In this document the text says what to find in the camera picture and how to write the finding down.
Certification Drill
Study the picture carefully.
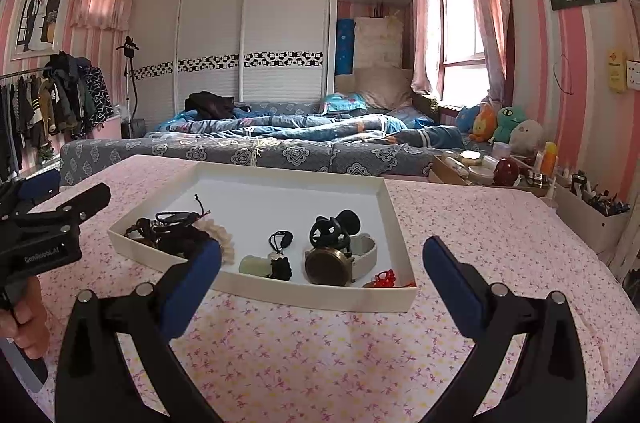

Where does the cream fabric scrunchie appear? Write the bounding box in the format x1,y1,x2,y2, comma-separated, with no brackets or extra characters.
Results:
194,218,235,265

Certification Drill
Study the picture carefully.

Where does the amber pendant red tassel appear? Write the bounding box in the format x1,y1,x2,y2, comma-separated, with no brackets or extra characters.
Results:
363,269,416,289

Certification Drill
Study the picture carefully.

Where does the black beaded hair tie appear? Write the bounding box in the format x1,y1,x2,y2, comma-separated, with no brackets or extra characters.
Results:
267,229,295,254

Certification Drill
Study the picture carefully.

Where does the white strap wristwatch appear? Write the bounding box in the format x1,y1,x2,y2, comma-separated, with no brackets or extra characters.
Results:
304,233,378,287

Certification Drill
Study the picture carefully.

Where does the black hair claw clip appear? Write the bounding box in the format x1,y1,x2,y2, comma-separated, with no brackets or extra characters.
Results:
309,210,361,250

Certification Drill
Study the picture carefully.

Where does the jade pendant black knot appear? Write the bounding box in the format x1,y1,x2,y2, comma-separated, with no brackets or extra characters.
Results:
239,253,293,281

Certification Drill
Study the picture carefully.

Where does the person's left hand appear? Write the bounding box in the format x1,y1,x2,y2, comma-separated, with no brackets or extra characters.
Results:
0,277,50,359

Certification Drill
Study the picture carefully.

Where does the clothes rack with garments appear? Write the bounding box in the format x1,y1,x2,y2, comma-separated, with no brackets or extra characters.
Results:
1,52,115,183

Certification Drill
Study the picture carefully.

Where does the white cosmetics organizer box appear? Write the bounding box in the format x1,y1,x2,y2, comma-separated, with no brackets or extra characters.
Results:
554,187,630,259

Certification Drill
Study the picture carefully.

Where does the floral pink tablecloth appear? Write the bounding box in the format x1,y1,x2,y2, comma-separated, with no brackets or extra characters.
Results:
41,156,639,422

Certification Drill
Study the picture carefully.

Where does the black garment steamer stand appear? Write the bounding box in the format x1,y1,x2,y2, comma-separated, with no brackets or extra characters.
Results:
117,35,145,139

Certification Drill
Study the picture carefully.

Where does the black bag on bed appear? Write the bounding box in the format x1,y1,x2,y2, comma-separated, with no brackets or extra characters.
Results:
184,91,235,120

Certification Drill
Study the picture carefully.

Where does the framed wedding silhouette picture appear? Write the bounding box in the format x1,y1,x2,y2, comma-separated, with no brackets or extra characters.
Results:
9,0,70,60

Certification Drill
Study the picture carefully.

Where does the dark red round jar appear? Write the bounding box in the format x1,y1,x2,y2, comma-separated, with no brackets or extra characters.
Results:
492,158,520,187

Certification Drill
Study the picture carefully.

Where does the orange bottle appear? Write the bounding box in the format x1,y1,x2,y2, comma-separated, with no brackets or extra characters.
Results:
540,142,559,177

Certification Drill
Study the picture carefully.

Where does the pink valance curtain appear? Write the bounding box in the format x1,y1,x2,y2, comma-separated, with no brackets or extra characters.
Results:
70,0,133,32

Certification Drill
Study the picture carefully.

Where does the white plush toy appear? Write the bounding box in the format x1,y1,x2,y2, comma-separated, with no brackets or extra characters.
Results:
509,119,544,156

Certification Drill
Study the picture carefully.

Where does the white shallow tray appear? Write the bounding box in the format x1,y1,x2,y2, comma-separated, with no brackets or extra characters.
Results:
108,162,416,313

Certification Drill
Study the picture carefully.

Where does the orange plush toy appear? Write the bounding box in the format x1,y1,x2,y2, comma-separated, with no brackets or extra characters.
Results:
469,102,498,143

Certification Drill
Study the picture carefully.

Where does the green plush toy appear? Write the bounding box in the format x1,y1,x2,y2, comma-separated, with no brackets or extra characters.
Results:
492,106,526,144

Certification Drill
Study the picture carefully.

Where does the white sliding wardrobe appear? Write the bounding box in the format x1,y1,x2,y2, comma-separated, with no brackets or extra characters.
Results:
130,0,331,126

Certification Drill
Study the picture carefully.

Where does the bed with blue quilt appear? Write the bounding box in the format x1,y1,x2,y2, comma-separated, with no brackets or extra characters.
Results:
60,102,468,186

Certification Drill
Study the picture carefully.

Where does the beige pillow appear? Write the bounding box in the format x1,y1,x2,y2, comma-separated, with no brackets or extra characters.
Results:
354,67,412,110

